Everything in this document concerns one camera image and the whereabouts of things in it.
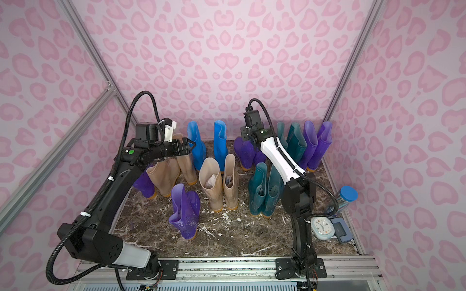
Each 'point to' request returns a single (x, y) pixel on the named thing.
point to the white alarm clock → (322, 227)
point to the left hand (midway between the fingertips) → (189, 143)
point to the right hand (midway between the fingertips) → (250, 128)
